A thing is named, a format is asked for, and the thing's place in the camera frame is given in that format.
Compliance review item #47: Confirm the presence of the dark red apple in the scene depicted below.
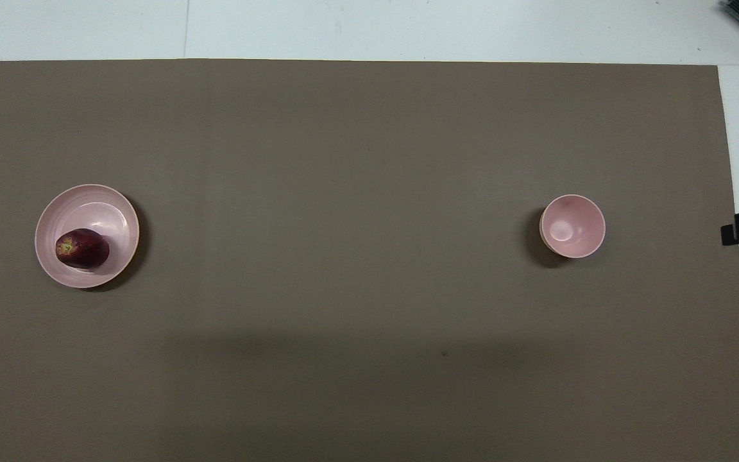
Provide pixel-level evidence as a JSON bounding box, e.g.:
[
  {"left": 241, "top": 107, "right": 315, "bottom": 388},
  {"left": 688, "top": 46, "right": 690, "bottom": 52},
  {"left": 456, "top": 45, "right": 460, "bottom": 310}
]
[{"left": 55, "top": 228, "right": 110, "bottom": 269}]

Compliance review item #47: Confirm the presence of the pink plate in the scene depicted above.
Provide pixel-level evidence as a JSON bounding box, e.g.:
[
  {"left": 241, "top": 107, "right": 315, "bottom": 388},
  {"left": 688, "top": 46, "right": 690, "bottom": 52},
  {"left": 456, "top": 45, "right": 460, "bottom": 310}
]
[{"left": 35, "top": 184, "right": 140, "bottom": 289}]

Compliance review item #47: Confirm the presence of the pink bowl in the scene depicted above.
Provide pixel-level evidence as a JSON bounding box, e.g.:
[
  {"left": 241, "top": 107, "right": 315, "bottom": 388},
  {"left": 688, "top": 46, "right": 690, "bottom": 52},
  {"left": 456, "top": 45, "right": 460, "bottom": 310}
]
[{"left": 539, "top": 194, "right": 606, "bottom": 259}]

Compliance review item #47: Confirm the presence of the brown table mat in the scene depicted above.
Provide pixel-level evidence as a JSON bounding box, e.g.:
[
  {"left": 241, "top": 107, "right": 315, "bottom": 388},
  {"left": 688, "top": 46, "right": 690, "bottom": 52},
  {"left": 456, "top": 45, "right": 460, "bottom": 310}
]
[{"left": 0, "top": 59, "right": 739, "bottom": 462}]

